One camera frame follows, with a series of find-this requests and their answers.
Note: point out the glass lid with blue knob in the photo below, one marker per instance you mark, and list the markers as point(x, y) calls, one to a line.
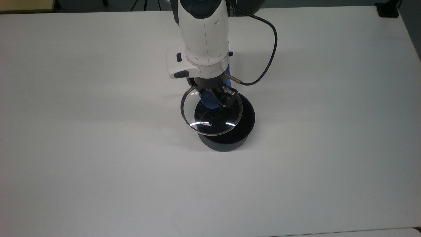
point(210, 102)

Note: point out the wooden table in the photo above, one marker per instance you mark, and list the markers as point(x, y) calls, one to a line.
point(26, 5)

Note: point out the black mount block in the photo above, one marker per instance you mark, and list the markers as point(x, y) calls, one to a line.
point(387, 10)

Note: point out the black tripod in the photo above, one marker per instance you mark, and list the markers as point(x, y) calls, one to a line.
point(144, 4)

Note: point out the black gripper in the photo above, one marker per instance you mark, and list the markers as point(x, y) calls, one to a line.
point(210, 84)

